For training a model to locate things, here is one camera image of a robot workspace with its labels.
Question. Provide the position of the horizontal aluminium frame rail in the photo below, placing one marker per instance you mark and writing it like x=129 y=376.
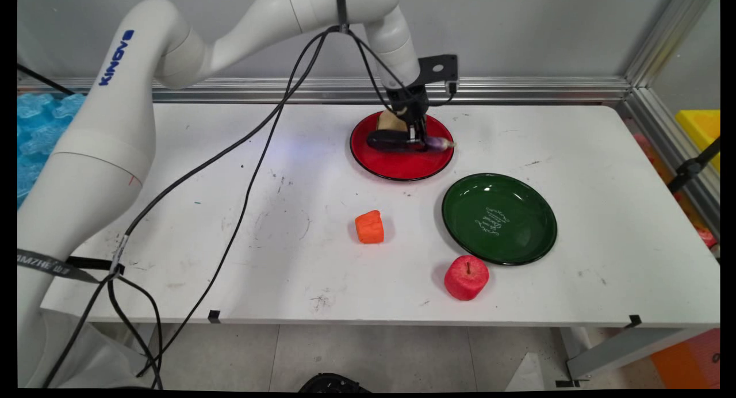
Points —
x=546 y=90

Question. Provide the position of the grey table leg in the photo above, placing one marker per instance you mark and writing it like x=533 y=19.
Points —
x=627 y=349

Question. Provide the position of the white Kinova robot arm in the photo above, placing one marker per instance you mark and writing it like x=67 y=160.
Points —
x=109 y=156

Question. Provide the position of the yellow potato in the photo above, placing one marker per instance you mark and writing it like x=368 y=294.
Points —
x=389 y=122

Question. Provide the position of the black stand pole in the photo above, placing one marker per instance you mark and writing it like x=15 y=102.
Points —
x=690 y=168

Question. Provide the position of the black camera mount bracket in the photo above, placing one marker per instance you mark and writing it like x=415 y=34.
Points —
x=440 y=70

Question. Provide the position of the small black tape mark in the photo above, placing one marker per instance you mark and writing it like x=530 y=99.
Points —
x=635 y=321
x=214 y=316

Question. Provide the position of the orange carrot chunk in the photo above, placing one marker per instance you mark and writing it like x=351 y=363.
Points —
x=370 y=228

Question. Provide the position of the orange box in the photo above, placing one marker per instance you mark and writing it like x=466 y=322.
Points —
x=690 y=360

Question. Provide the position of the blue bubble wrap sheet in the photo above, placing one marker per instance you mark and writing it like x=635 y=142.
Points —
x=37 y=127

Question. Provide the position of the red apple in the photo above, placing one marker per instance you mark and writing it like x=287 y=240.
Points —
x=466 y=278

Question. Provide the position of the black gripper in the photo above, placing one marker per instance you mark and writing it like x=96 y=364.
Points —
x=409 y=102

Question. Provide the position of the side aluminium frame rail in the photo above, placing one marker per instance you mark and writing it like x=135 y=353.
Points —
x=673 y=139

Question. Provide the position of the purple eggplant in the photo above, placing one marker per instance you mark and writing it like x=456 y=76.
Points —
x=385 y=140

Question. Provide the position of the green round plate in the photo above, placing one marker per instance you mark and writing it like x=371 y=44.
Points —
x=500 y=219

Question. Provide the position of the black object on floor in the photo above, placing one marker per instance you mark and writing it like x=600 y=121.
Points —
x=333 y=383

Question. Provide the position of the upright aluminium frame post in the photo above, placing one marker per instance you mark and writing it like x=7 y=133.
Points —
x=667 y=38

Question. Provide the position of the red round plate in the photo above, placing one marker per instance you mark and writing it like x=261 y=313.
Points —
x=402 y=165

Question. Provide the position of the yellow plastic bin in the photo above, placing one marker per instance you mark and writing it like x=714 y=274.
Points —
x=702 y=130

